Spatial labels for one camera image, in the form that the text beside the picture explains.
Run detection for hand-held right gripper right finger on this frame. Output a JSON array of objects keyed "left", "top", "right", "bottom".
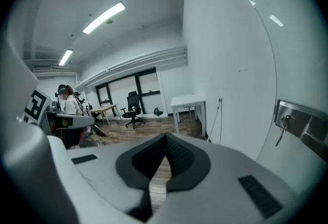
[{"left": 152, "top": 132, "right": 299, "bottom": 224}]

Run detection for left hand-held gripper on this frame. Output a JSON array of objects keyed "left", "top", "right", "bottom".
[{"left": 0, "top": 34, "right": 96, "bottom": 139}]

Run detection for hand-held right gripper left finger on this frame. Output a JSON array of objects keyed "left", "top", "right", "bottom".
[{"left": 66, "top": 132, "right": 167, "bottom": 223}]

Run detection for broom with white handle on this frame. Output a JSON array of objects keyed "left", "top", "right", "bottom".
[{"left": 207, "top": 97, "right": 223, "bottom": 146}]

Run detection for wooden desk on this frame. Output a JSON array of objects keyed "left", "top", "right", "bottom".
[{"left": 90, "top": 103, "right": 123, "bottom": 127}]

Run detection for black office chair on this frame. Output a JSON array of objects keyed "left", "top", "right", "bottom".
[{"left": 120, "top": 91, "right": 146, "bottom": 130}]

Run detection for black framed window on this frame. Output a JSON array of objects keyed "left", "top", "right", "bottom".
[{"left": 95, "top": 67, "right": 162, "bottom": 116}]

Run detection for long ceiling light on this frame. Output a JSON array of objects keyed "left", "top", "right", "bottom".
[
  {"left": 58, "top": 49, "right": 74, "bottom": 67},
  {"left": 82, "top": 1, "right": 127, "bottom": 35}
]

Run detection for white ceiling pipes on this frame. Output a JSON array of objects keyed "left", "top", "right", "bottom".
[{"left": 75, "top": 45, "right": 188, "bottom": 89}]

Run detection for metal key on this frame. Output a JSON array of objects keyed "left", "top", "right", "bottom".
[{"left": 275, "top": 114, "right": 297, "bottom": 147}]

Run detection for white table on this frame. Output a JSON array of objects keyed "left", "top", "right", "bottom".
[{"left": 170, "top": 93, "right": 207, "bottom": 138}]

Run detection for metal door lock plate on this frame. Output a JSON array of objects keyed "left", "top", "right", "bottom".
[{"left": 273, "top": 99, "right": 328, "bottom": 162}]

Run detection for white door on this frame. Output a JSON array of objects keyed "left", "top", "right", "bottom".
[{"left": 209, "top": 0, "right": 328, "bottom": 200}]

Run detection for metal door handle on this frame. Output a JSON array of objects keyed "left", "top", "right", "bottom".
[{"left": 299, "top": 118, "right": 328, "bottom": 162}]

